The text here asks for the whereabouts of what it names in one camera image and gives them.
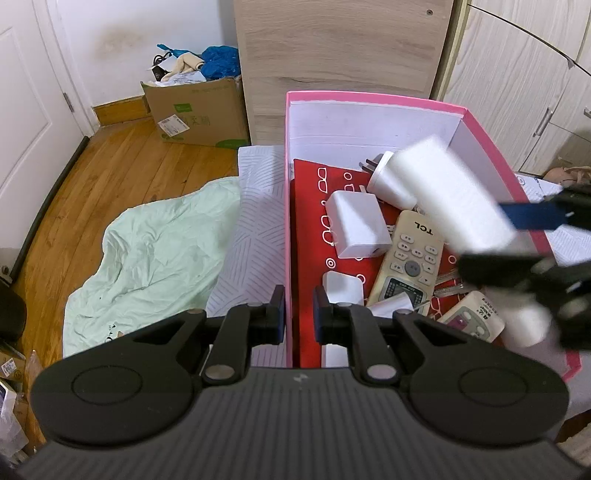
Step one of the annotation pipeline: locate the light green blanket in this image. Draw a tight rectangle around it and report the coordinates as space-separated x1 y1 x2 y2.
62 178 243 358

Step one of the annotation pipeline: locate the bunch of keys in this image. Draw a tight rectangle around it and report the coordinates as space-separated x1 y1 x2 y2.
431 271 483 301

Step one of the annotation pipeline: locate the large brown cardboard box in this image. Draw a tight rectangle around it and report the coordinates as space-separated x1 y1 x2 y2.
141 76 252 149

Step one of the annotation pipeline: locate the cream remote control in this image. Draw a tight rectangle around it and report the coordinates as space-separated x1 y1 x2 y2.
367 210 446 315

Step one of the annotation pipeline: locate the black door draft stopper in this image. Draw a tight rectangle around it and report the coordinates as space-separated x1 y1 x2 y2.
11 136 90 278

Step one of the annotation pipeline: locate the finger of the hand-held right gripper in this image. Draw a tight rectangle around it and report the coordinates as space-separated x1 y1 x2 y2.
456 253 559 294
500 199 575 232

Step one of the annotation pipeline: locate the black round object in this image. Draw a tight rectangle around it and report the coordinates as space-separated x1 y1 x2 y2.
0 277 26 347

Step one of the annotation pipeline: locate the white rectangular power bank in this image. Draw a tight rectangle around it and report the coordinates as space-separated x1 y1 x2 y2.
390 134 553 349

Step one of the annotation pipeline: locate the beige leather bag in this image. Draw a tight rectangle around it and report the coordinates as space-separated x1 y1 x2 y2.
542 166 591 188

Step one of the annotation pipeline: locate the white charger with USB port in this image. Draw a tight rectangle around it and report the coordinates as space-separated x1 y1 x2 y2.
325 190 393 260

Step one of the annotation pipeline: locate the brown cardboard piece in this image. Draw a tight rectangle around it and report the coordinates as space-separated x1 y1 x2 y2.
0 348 44 384

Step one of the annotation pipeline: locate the blue plastic bag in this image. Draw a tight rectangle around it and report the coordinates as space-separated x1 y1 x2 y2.
201 45 242 80

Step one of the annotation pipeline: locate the small lavender white remote control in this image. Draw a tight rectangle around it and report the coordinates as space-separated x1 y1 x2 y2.
436 291 506 343

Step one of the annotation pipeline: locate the beige cloth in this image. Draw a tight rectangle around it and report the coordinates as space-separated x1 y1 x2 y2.
166 52 206 77

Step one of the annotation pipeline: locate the white door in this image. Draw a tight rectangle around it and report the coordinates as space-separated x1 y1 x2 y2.
0 0 95 204

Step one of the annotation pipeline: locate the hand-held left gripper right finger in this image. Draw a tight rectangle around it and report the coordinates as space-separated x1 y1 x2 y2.
312 285 465 386

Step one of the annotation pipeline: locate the white printed paper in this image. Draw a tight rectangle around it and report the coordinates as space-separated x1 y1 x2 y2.
516 172 591 267

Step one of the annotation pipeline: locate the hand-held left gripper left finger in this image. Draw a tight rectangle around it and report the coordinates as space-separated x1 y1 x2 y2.
131 284 286 386

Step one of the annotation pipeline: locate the light wood wardrobe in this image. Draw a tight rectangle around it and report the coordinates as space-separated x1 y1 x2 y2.
434 0 591 178

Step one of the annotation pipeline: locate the small white charger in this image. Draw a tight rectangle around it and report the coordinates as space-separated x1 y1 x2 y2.
322 271 366 308

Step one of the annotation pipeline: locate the pink cardboard box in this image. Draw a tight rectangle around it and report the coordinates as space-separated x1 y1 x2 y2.
284 90 583 384

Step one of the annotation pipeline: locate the red patterned flat box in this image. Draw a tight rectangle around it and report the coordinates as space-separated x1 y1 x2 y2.
291 158 504 367

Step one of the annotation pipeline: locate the white wall charger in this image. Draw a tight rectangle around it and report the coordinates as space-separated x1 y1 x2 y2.
358 151 428 209

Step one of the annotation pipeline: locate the wooden shelf cabinet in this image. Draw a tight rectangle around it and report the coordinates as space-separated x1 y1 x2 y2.
233 0 455 146

